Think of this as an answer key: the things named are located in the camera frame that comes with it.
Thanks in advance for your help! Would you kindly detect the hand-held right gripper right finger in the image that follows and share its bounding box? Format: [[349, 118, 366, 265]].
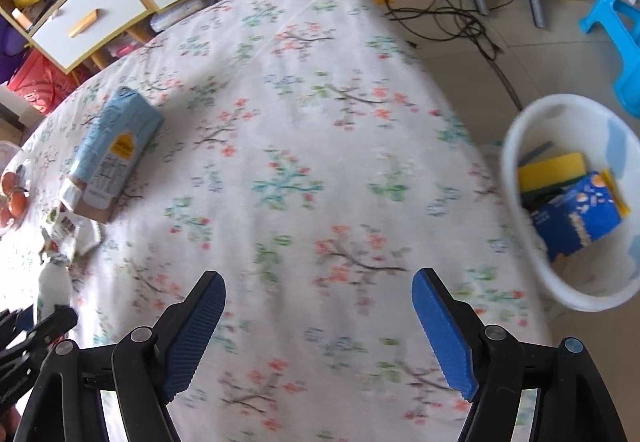
[[411, 268, 627, 442]]

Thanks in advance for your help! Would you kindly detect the light blue milk carton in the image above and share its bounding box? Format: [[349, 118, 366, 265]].
[[60, 86, 166, 224]]

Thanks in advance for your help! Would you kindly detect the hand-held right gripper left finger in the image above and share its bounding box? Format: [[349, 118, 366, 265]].
[[14, 271, 227, 442]]

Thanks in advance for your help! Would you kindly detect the yellow and green sponge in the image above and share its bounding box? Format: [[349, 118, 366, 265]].
[[517, 152, 587, 210]]

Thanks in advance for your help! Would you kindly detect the white plastic bin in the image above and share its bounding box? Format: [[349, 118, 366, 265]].
[[501, 94, 640, 313]]

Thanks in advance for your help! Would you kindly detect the small printed packet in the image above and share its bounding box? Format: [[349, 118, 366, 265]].
[[45, 207, 101, 253]]

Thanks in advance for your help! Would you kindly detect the floral tablecloth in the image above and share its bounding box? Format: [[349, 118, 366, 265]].
[[0, 0, 553, 442]]

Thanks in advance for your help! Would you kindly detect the black cable tangle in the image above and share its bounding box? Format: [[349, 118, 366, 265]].
[[382, 0, 523, 108]]

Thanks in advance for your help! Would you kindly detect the red bag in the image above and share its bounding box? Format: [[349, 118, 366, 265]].
[[6, 49, 81, 115]]

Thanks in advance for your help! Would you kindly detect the dark blue printed box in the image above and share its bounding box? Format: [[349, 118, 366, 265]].
[[530, 172, 623, 263]]

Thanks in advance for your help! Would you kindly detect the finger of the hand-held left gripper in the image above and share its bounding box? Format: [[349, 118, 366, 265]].
[[0, 304, 78, 410]]

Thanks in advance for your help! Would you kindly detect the purple cloth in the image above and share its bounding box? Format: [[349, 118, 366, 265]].
[[0, 17, 26, 55]]

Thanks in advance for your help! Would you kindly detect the blue plastic stool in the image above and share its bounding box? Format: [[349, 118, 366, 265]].
[[579, 0, 640, 120]]

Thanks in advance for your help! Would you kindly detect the clear plastic bowl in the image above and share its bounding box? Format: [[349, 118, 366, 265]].
[[0, 140, 31, 235]]

